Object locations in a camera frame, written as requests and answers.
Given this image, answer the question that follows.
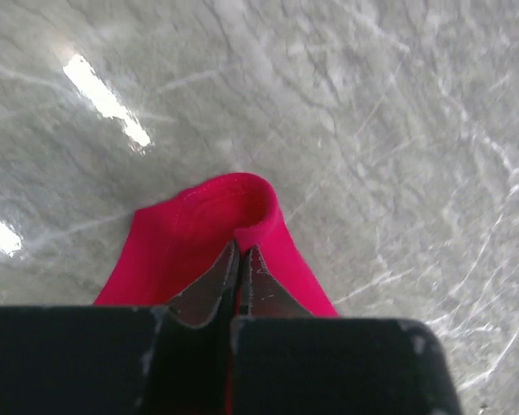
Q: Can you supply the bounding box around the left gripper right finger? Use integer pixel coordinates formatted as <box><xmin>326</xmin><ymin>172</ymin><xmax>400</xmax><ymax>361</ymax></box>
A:
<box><xmin>239</xmin><ymin>246</ymin><xmax>313</xmax><ymax>318</ymax></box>

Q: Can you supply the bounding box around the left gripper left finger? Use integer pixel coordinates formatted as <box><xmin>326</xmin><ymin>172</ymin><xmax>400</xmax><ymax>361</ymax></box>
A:
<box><xmin>166</xmin><ymin>241</ymin><xmax>239</xmax><ymax>328</ymax></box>

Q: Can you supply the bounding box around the crimson red t shirt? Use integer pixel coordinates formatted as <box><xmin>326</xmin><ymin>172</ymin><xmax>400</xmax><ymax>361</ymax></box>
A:
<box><xmin>94</xmin><ymin>172</ymin><xmax>337</xmax><ymax>317</ymax></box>

